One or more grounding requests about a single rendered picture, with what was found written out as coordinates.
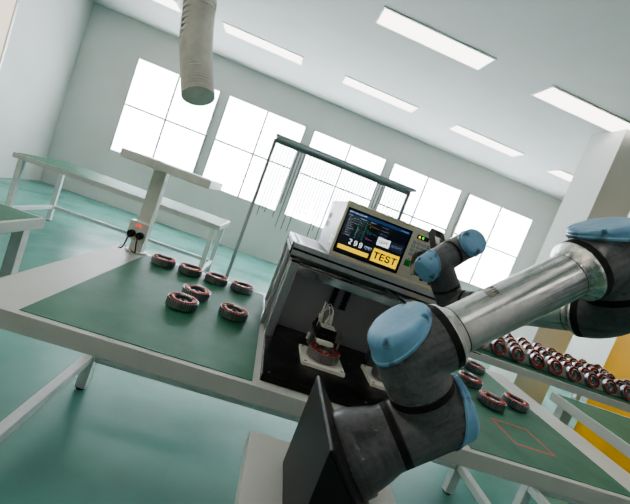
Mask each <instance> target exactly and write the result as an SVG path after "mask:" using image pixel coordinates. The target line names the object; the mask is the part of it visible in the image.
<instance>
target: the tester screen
mask: <svg viewBox="0 0 630 504"><path fill-rule="evenodd" d="M409 235H410V232H408V231H405V230H403V229H400V228H397V227H395V226H392V225H390V224H387V223H384V222H382V221H379V220H377V219H374V218H371V217H369V216H366V215H364V214H361V213H359V212H356V211H353V210H351V209H350V210H349V212H348V215H347V217H346V220H345V223H344V225H343V228H342V230H341V233H340V236H339V238H338V241H337V243H336V246H335V249H336V250H339V251H341V252H344V253H347V254H350V255H352V256H355V257H358V258H360V259H363V260H366V261H369V262H371V263H374V264H377V265H379V266H382V267H385V268H388V269H390V270H393V271H395V270H396V269H392V268H389V267H386V266H384V265H381V264H378V263H376V262H373V261H370V257H371V254H372V252H373V249H374V248H377V249H380V250H382V251H385V252H388V253H390V254H393V255H396V256H398V257H400V258H401V255H402V253H403V251H402V253H401V254H400V253H397V252H394V251H392V250H389V249H386V248H384V247H381V246H378V245H376V243H377V240H378V237H381V238H383V239H386V240H389V241H391V242H394V243H396V244H399V245H402V246H404V248H405V245H406V243H407V240H408V238H409ZM349 238H351V239H354V240H356V241H359V242H362V243H364V245H363V248H362V249H359V248H356V247H354V246H351V245H348V244H347V242H348V239H349ZM338 243H340V244H343V245H345V246H348V247H351V248H353V249H356V250H359V251H362V252H364V253H367V254H368V257H367V258H365V257H362V256H360V255H357V254H354V253H352V252H349V251H346V250H343V249H341V248H338V247H337V245H338ZM404 248H403V250H404Z"/></svg>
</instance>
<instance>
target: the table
mask: <svg viewBox="0 0 630 504"><path fill-rule="evenodd" d="M508 338H509V339H508ZM504 339H506V340H504ZM517 341H519V342H520V341H521V342H520V343H518V342H517ZM510 342H511V343H510ZM506 343H508V346H506ZM497 344H499V345H497ZM524 344H525V345H524ZM486 345H487V344H486ZM486 345H484V346H482V347H481V355H479V354H477V353H474V352H470V353H469V356H468V357H469V358H472V359H475V360H478V361H481V362H484V363H487V364H490V365H492V366H495V367H498V368H501V369H504V370H507V371H510V372H513V373H516V374H519V375H522V376H524V377H527V378H530V379H533V380H536V381H539V382H542V383H545V384H548V385H551V386H554V387H556V388H559V389H562V390H565V391H568V392H571V393H573V394H572V396H571V398H573V399H575V400H578V401H579V400H580V398H581V396H583V397H585V398H588V399H591V400H594V401H597V402H600V403H603V404H606V405H609V406H612V407H615V408H617V409H620V410H623V411H626V412H629V413H630V380H628V379H615V376H614V375H613V374H611V373H609V372H608V371H607V370H606V369H604V368H602V367H601V365H599V364H590V363H587V361H586V360H584V359H582V358H581V359H576V358H573V357H572V356H571V355H570V354H568V353H566V354H562V353H559V352H557V351H556V350H555V349H554V348H552V347H551V348H547V349H545V348H544V347H543V346H542V345H541V344H540V343H538V342H536V343H533V344H532V345H531V343H530V342H529V341H527V339H526V338H524V337H518V338H517V339H515V337H514V336H512V335H511V333H508V334H506V335H504V337H503V338H502V337H500V338H498V339H496V340H494V341H492V342H491V345H490V346H491V347H490V348H491V351H492V352H490V351H487V350H484V349H483V348H485V347H486ZM521 345H522V346H523V347H521ZM536 346H537V347H536ZM498 347H499V349H498ZM506 347H510V350H509V356H510V358H511V359H510V358H507V357H504V356H503V355H505V354H506V351H507V348H506ZM534 347H535V348H534ZM523 349H525V350H527V349H528V352H527V354H530V358H529V361H530V362H529V363H530V365H531V366H530V365H527V364H524V363H522V362H523V361H524V360H525V353H524V350H523ZM497 350H498V351H499V350H500V352H498V351H497ZM515 350H516V352H515ZM540 350H541V351H540ZM550 351H551V352H550ZM533 353H534V354H533ZM551 353H552V354H551ZM545 354H546V355H545ZM543 356H545V357H546V358H545V360H547V361H548V362H547V369H548V371H549V372H547V371H544V370H542V369H543V368H544V367H545V362H544V361H545V360H544V358H543ZM517 357H519V358H517ZM566 357H567V358H566ZM535 358H537V359H535ZM560 362H561V363H560ZM537 364H538V365H537ZM553 364H554V365H553ZM566 365H567V366H566ZM563 366H564V367H567V368H566V376H567V378H568V379H567V378H564V377H562V376H559V375H561V374H562V372H563ZM577 366H578V367H577ZM588 367H589V368H588ZM578 368H579V369H578ZM555 370H557V371H555ZM572 371H573V372H572ZM581 373H584V374H585V376H584V382H585V384H586V385H584V384H582V383H579V382H580V381H581V379H582V377H581V376H582V375H581ZM573 374H574V375H573ZM574 377H575V378H574ZM599 379H601V380H603V381H602V389H603V391H602V390H599V389H597V388H598V387H599V385H600V382H599V381H600V380H599ZM591 383H593V384H591ZM625 383H626V384H625ZM617 385H618V386H620V395H621V397H619V396H616V395H615V394H616V393H617V389H618V388H617ZM610 389H611V390H610ZM628 396H629V397H628ZM595 448H596V447H595ZM596 449H597V448H596ZM597 450H598V449H597ZM598 451H600V450H598ZM600 452H601V451H600ZM601 453H602V452H601ZM602 454H603V453H602ZM603 455H605V454H603ZM605 456H606V455H605ZM606 457H607V456H606ZM607 458H609V457H607ZM609 459H610V458H609ZM610 460H611V459H610ZM611 461H612V460H611ZM612 462H614V461H612ZM614 463H615V462H614ZM615 464H616V463H615ZM616 465H617V464H616ZM617 466H619V465H617ZM619 467H620V466H619ZM620 468H621V467H620ZM621 469H623V468H621ZM623 470H624V469H623ZM624 471H625V470H624ZM625 472H626V471H625ZM626 473H628V472H626ZM628 474H629V473H628ZM629 475H630V474H629Z"/></svg>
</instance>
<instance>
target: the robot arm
mask: <svg viewBox="0 0 630 504"><path fill-rule="evenodd" d="M428 235H429V241H430V247H431V250H422V251H420V252H419V251H418V252H416V253H414V254H412V258H411V262H410V267H411V269H410V275H416V276H418V277H419V278H420V279H421V280H423V281H424V282H429V283H430V286H431V289H432V291H433V294H434V297H435V300H436V303H437V305H435V304H429V305H426V304H424V303H422V302H418V301H411V302H407V303H406V304H403V303H402V304H399V305H396V306H394V307H392V308H390V309H388V310H387V311H385V312H384V313H382V314H381V315H380V316H379V317H377V318H376V319H375V321H374V322H373V323H372V325H371V327H370V328H369V331H368V335H367V341H368V344H369V347H370V350H371V357H372V360H373V362H374V363H375V364H376V367H377V369H378V372H379V374H380V377H381V380H382V382H383V385H384V387H385V390H386V392H387V395H388V397H389V399H387V400H385V401H382V402H380V403H378V404H375V405H369V406H353V407H341V408H339V409H336V410H334V411H332V418H333V422H334V426H335V429H336V432H337V436H338V439H339V442H340V445H341V448H342V451H343V454H344V456H345V459H346V462H347V465H348V467H349V470H350V473H351V475H352V478H353V480H354V483H355V485H356V487H357V489H358V492H359V494H360V496H361V498H362V500H363V501H364V502H366V501H369V500H371V499H373V498H375V497H377V496H378V492H380V491H381V490H383V489H384V488H385V487H386V486H388V485H389V484H390V483H391V482H392V481H394V480H395V479H396V478H397V477H398V476H399V475H400V474H402V473H404V472H406V471H408V470H410V469H413V468H415V467H418V466H420V465H422V464H425V463H427V462H429V461H432V460H434V459H437V458H439V457H441V456H444V455H446V454H448V453H451V452H453V451H459V450H461V449H462V448H463V447H464V446H466V445H468V444H471V443H473V442H474V441H475V440H476V439H477V437H478V435H479V419H478V415H477V411H476V408H475V405H474V402H473V401H472V400H471V397H470V396H471V395H470V393H469V391H468V389H467V387H466V386H465V384H464V383H463V381H462V380H461V379H460V378H459V377H458V376H457V375H456V374H453V373H452V372H453V371H455V370H457V369H459V368H461V367H463V366H465V365H466V364H467V361H468V356H469V353H470V352H472V351H474V350H476V349H478V348H480V347H482V346H484V345H486V344H488V343H490V342H492V341H494V340H496V339H498V338H500V337H502V336H504V335H506V334H508V333H510V332H512V331H514V330H516V329H518V328H520V327H522V326H533V327H541V328H549V329H558V330H566V331H571V332H572V333H573V334H574V335H575V336H577V337H583V338H591V339H606V338H614V337H619V336H623V335H627V334H630V217H604V218H596V219H589V220H584V221H580V222H577V223H574V224H572V225H570V226H568V227H567V228H566V234H565V236H566V237H567V240H566V241H564V242H562V243H560V244H558V245H556V246H555V247H554V248H553V249H552V251H551V254H550V258H548V259H546V260H543V261H541V262H539V263H537V264H535V265H533V266H531V267H529V268H526V269H524V270H522V271H520V272H518V273H516V274H514V275H512V276H509V277H507V278H505V279H503V280H501V281H499V282H497V283H495V284H492V285H490V286H488V287H486V288H484V289H482V290H480V291H473V290H462V288H461V285H460V282H459V280H458V277H457V274H456V270H455V268H456V267H457V266H459V265H461V264H462V263H464V262H466V261H467V260H469V259H471V258H473V257H477V256H478V255H480V254H482V253H483V252H484V251H485V249H486V239H485V237H484V236H483V234H482V233H481V232H480V231H478V230H476V229H468V230H465V231H462V232H460V233H459V234H457V235H456V236H454V237H452V238H450V239H448V240H446V241H445V238H444V233H443V232H441V231H439V230H436V229H434V228H431V229H430V230H429V232H428Z"/></svg>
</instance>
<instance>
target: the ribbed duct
mask: <svg viewBox="0 0 630 504"><path fill-rule="evenodd" d="M217 1H218V0H183V6H182V10H183V11H182V14H181V15H182V17H181V23H180V30H179V33H180V34H179V41H178V43H179V64H180V84H181V97H182V99H183V100H184V101H185V102H187V103H189V104H191V105H195V106H205V105H208V104H211V103H212V102H213V101H214V100H215V89H214V74H213V35H214V25H215V15H216V9H217Z"/></svg>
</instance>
